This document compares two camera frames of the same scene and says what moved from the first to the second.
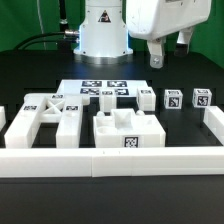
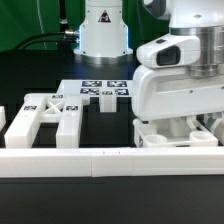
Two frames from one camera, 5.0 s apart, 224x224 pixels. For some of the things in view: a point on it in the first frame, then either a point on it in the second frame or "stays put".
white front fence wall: x=104 y=163 stays put
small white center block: x=108 y=100 stays put
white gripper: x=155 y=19 to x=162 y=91
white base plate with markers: x=88 y=88 stays put
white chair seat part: x=125 y=128 to x=187 y=132
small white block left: x=3 y=119 stays put
